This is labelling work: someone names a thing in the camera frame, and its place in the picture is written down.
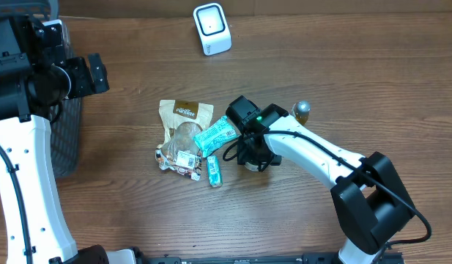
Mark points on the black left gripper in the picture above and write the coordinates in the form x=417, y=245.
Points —
x=79, y=68

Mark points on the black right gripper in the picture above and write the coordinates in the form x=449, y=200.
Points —
x=255, y=158

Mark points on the green white tissue cup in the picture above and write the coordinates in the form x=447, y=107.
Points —
x=253, y=167

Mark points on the green Kleenex tissue pack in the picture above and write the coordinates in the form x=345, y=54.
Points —
x=214, y=171

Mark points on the teal snack packet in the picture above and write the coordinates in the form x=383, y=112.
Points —
x=215, y=136

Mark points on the yellow bottle silver cap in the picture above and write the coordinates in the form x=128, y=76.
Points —
x=301, y=111

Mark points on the small printed snack bag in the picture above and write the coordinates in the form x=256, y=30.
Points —
x=185, y=163

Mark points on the brown cookie pouch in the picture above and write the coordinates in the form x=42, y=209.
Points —
x=182, y=120

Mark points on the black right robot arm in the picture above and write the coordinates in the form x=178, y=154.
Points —
x=371, y=202

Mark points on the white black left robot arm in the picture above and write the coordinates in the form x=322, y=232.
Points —
x=36, y=229

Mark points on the white barcode scanner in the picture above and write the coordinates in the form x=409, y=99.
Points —
x=213, y=29

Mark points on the grey plastic mesh basket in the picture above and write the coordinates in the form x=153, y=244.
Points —
x=65, y=131

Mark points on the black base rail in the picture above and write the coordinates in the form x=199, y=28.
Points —
x=309, y=258

